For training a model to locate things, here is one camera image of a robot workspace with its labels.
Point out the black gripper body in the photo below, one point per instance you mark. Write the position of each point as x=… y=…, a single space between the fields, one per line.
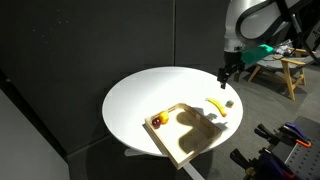
x=232 y=59

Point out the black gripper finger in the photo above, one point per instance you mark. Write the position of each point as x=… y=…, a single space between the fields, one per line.
x=223 y=77
x=237 y=73

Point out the small orange fruit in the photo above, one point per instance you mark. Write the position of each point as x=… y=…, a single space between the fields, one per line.
x=163 y=117

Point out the red strawberry toy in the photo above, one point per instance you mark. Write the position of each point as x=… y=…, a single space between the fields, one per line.
x=229 y=103

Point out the yellow banana toy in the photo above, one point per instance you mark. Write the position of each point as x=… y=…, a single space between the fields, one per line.
x=220 y=107

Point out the light wooden tray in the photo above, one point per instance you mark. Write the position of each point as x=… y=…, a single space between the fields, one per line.
x=186 y=136

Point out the dark red apple toy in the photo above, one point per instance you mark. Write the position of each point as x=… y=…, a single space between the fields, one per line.
x=156 y=123

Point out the wooden armchair grey cushion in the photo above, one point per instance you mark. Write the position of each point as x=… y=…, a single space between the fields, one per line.
x=288 y=71

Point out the clear plastic bag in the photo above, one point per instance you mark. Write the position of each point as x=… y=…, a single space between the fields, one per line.
x=283 y=49

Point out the purple orange spring clamp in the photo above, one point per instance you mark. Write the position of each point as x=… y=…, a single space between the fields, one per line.
x=295 y=133

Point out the black purple spring clamp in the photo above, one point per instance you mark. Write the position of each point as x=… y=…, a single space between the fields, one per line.
x=266 y=163

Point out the black perforated board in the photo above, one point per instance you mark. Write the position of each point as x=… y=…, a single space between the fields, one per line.
x=308 y=161

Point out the green wrist camera box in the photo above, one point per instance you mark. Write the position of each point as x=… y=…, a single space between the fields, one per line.
x=257 y=53

